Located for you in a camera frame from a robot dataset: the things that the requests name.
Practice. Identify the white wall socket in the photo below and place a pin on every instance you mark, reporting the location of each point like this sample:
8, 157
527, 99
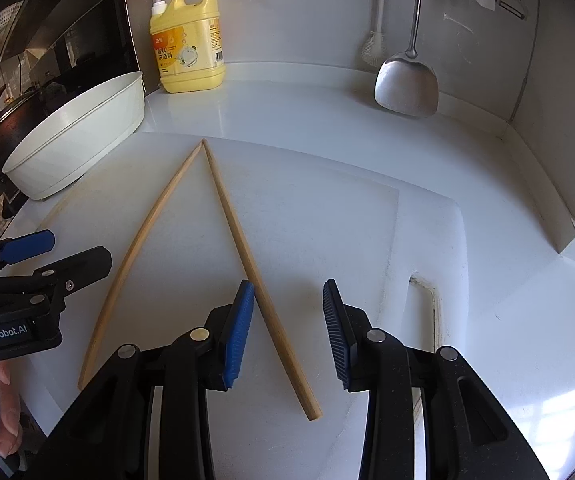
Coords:
512, 2

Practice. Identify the steel spatula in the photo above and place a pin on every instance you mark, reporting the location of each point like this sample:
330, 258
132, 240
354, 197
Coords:
407, 90

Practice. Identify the white plastic basin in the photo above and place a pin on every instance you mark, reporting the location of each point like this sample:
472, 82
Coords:
77, 145

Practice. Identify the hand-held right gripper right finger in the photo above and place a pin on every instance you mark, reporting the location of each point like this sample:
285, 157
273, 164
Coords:
337, 340

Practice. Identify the black cooking pot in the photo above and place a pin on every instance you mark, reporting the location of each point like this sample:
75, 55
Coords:
12, 120

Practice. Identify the black range hood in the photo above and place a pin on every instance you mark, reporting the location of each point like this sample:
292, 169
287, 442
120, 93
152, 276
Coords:
67, 10

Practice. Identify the white cutting board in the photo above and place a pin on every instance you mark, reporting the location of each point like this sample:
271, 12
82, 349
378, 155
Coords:
307, 240

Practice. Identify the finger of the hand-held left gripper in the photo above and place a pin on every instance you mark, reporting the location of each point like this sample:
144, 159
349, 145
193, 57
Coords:
87, 265
27, 246

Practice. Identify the yellow dish soap bottle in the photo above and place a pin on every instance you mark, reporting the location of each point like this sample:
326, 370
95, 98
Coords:
192, 70

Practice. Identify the bamboo chopstick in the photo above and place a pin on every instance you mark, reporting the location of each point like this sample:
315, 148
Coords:
137, 246
239, 225

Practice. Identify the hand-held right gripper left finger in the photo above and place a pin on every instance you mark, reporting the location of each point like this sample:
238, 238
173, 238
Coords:
237, 335

